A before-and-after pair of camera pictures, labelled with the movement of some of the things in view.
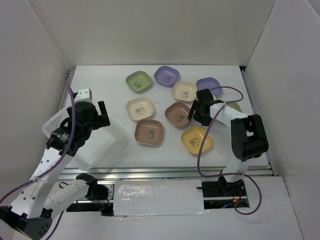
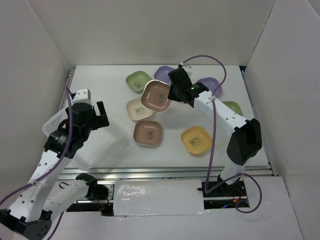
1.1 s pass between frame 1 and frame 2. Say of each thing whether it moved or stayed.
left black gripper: stayed
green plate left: stayed
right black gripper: moved
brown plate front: stayed
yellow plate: stayed
